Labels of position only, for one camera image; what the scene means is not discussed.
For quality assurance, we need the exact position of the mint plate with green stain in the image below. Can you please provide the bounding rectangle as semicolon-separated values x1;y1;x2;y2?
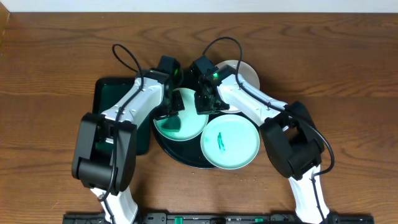
200;114;260;170

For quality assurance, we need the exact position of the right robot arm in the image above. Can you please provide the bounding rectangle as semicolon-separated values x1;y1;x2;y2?
190;55;333;223

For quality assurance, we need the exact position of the round black tray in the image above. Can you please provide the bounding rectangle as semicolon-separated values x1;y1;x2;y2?
150;67;261;170

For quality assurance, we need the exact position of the rectangular black water tray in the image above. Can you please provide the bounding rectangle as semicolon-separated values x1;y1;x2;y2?
92;77;150;156

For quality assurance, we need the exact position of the green scouring sponge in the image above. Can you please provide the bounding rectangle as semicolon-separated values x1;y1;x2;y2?
160;116;181;132

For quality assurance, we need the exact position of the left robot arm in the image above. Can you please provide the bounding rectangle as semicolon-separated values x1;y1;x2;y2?
72;55;184;223

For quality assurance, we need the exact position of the white plate with green stain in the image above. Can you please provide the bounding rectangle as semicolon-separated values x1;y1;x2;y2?
214;59;261;114

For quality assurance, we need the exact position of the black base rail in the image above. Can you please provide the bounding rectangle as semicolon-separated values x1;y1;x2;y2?
62;213;374;224

